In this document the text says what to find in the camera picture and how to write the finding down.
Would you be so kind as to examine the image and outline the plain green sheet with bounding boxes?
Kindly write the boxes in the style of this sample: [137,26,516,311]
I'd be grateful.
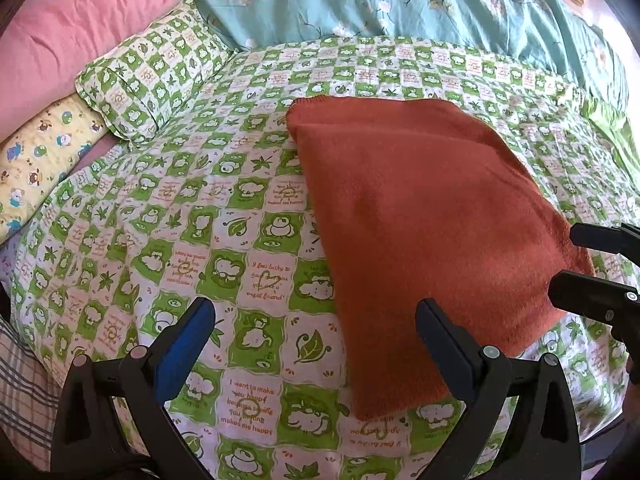
[582,97,640,173]

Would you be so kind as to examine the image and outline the lilac sheet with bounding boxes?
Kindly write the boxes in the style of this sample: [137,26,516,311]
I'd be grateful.
[70,137,123,173]

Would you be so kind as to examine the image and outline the green checkered bed sheet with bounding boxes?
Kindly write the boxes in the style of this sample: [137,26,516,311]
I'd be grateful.
[10,35,640,480]

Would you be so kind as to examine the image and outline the plaid cloth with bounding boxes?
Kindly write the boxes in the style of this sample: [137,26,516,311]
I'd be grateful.
[0,310,68,461]

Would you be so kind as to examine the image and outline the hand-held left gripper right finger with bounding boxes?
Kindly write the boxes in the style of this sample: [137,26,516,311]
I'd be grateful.
[415,297,583,480]

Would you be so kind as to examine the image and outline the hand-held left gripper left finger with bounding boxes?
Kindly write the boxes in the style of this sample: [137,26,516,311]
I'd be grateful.
[50,296,218,480]

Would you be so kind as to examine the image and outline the green checkered pillow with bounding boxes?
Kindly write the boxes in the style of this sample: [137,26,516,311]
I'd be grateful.
[75,0,236,148]

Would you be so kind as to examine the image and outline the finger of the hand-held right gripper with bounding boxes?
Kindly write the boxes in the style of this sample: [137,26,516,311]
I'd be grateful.
[547,269,640,330]
[570,221,640,257]

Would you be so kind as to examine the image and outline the yellow cartoon print pillow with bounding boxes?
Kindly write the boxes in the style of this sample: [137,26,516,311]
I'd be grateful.
[0,92,110,247]

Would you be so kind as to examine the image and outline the teal floral quilt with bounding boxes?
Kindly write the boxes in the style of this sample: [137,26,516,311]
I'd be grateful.
[192,0,631,113]

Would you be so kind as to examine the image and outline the pink pillow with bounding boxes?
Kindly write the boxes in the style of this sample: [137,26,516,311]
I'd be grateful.
[0,0,195,143]

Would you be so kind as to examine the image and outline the orange fleece cloth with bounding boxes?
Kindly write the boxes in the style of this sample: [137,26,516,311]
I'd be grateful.
[287,96,596,421]

